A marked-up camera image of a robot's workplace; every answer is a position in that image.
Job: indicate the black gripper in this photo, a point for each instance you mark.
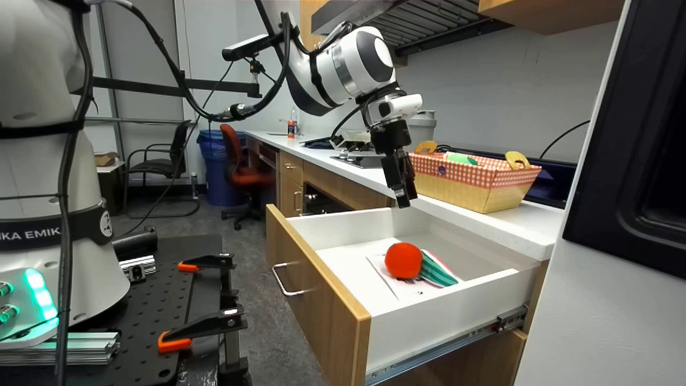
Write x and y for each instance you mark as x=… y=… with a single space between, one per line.
x=392 y=142

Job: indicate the yellow banana plush toy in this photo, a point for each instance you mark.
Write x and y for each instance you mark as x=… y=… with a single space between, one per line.
x=428 y=145

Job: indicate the red tomato plush toy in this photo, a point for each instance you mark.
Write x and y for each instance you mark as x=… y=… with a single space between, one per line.
x=403 y=260

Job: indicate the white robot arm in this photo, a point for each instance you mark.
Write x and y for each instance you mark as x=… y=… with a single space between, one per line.
x=351 y=64

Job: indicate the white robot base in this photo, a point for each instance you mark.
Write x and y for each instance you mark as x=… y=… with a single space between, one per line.
x=51 y=189

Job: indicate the green plush toy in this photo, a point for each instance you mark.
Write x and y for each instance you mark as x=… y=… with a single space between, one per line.
x=459 y=159

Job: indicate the orange checkered paper basket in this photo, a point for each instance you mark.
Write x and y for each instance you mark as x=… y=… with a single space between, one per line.
x=488 y=186

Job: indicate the striped watermelon slice plush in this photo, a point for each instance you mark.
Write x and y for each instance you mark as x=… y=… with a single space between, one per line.
x=434 y=272

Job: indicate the white open drawer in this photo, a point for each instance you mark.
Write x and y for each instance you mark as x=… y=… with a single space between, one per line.
x=361 y=335

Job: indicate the black induction cooktop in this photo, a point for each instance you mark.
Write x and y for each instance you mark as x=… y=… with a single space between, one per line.
x=366 y=159

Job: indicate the white instruction sheet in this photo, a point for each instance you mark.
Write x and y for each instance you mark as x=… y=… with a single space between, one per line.
x=401 y=290

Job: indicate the red office chair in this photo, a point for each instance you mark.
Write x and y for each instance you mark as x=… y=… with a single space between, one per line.
x=252 y=181

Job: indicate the blue trash bin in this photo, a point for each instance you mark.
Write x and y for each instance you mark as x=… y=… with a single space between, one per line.
x=215 y=157

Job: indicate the wooden upper cabinet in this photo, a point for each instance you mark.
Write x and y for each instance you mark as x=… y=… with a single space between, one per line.
x=551 y=15

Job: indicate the orange black clamp rear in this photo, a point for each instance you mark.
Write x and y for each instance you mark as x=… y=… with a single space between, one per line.
x=224 y=264

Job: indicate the orange black clamp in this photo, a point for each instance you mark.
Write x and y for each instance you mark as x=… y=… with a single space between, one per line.
x=225 y=323
x=224 y=264

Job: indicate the orange black clamp front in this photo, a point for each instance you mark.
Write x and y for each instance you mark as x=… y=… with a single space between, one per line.
x=225 y=323

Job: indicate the black microwave door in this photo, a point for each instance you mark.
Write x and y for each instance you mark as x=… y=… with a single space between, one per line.
x=631 y=195

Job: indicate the black chair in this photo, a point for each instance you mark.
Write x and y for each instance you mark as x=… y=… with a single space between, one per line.
x=163 y=159

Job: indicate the black perforated mounting board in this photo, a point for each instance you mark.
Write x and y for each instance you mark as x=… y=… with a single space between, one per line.
x=122 y=304

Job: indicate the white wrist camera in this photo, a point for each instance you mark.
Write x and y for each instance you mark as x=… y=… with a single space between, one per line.
x=392 y=107

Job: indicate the silver drawer handle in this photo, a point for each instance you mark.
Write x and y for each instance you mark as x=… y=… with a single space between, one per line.
x=290 y=279

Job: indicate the black camera on boom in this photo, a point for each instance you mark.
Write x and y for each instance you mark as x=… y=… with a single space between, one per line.
x=245 y=48

